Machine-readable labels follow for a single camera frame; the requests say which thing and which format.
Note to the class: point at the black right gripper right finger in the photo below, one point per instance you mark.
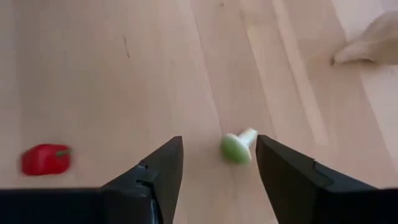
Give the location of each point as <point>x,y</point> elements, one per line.
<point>286,180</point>

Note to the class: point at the small green mushroom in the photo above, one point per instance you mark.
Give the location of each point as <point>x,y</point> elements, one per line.
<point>234,151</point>

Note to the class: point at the small red pepper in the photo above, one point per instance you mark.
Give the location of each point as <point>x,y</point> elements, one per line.
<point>45,159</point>

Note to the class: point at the white garlic bulb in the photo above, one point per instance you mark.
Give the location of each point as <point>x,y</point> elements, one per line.
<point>370,40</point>

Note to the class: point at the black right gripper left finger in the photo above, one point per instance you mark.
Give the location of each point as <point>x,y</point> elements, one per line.
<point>164,174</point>

